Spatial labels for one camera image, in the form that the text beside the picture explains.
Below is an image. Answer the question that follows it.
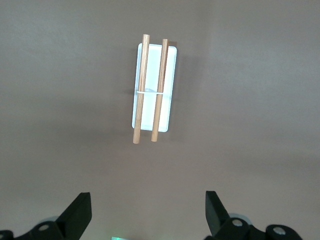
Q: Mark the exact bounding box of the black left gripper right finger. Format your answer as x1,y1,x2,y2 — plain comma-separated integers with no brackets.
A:
203,190,305,240

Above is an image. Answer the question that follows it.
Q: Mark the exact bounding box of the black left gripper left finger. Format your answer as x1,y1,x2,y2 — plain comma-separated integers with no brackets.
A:
0,191,93,240

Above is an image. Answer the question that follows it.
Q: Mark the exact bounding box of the wooden rack rod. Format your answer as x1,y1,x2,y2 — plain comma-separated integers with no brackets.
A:
150,38,169,143
132,33,151,145

